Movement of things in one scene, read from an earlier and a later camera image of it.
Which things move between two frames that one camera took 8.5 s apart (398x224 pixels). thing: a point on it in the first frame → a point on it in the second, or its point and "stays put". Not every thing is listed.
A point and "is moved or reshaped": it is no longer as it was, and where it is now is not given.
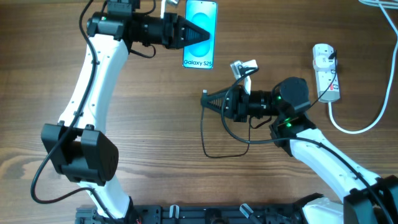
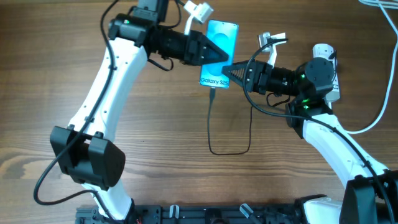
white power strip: x=324 y=61 stays put
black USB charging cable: x=333 y=56 is moved or reshaped
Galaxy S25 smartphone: x=203 y=54 is moved or reshaped
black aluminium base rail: x=195 y=214 stays put
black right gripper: x=237 y=104 → x=257 y=76
